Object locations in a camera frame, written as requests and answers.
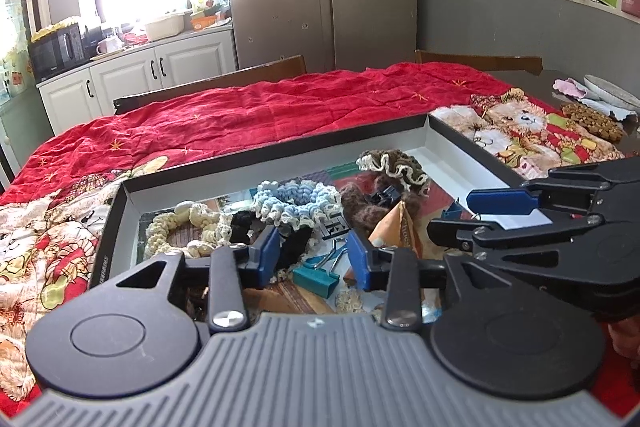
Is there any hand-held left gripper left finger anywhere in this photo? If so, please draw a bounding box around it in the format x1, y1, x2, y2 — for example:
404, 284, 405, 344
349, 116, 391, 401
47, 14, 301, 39
115, 224, 282, 334

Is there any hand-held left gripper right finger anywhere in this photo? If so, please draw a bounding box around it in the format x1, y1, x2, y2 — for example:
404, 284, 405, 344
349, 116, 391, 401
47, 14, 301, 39
347, 229, 501, 333

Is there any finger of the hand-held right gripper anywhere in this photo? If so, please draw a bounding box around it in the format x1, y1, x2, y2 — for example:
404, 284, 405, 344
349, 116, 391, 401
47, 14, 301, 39
427, 207, 640, 265
467, 157, 640, 218

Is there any blue binder clip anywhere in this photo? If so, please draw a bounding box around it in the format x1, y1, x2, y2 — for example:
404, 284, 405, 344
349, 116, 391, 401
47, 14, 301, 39
442, 201, 481, 224

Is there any black scrunchie with cream trim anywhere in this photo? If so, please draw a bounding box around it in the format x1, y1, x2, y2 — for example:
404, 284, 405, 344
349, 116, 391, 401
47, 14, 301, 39
227, 211, 313, 273

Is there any black and white hair clip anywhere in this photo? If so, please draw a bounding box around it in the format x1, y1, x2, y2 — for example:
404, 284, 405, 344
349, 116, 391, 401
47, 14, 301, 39
320, 212, 351, 240

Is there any teal binder clip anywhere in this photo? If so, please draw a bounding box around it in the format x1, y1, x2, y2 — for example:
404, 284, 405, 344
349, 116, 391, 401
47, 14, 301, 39
292, 239, 348, 299

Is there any brown triangular paper packet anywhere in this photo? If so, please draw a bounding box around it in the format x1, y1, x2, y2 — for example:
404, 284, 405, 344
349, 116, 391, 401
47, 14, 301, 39
369, 201, 426, 260

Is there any blue and white crochet scrunchie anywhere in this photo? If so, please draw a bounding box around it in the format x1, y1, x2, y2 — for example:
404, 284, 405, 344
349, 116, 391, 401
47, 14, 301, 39
252, 181, 343, 228

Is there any brown scrunchie with cream trim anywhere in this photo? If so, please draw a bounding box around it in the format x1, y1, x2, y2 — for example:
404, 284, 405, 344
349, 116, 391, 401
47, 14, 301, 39
356, 149, 432, 195

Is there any black shallow cardboard box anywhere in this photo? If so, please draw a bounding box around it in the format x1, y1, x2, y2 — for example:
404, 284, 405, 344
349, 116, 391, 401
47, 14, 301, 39
90, 113, 538, 323

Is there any cream crochet scrunchie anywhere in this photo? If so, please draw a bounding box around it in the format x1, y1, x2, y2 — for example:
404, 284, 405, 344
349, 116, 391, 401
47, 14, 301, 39
145, 202, 233, 258

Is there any wooden bead trivet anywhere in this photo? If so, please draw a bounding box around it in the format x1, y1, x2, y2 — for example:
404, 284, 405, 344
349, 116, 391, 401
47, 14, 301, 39
561, 102, 626, 142

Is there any pink cloth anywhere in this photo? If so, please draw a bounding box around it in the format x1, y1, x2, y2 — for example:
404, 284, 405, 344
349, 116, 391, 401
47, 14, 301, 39
552, 78, 588, 100

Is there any brown wooden chair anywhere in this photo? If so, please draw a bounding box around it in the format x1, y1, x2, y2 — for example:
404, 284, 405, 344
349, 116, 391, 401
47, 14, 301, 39
415, 49, 543, 75

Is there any red printed blanket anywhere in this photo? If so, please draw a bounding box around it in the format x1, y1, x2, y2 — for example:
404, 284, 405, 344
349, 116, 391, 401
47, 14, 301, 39
0, 62, 640, 408

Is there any white plate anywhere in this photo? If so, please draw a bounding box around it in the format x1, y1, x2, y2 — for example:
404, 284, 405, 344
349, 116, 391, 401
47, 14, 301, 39
582, 74, 640, 110

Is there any dark wooden chair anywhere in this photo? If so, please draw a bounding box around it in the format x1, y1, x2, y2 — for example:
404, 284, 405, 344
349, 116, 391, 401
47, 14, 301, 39
112, 55, 307, 115

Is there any white kitchen cabinet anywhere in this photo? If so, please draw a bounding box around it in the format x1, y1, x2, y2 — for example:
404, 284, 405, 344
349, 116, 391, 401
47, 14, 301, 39
37, 29, 238, 138

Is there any white plastic tub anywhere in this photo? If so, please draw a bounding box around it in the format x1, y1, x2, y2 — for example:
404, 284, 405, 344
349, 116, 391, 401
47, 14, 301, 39
144, 13, 187, 42

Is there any black microwave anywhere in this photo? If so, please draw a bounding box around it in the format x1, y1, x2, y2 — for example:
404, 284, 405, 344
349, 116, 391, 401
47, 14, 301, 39
27, 23, 86, 80

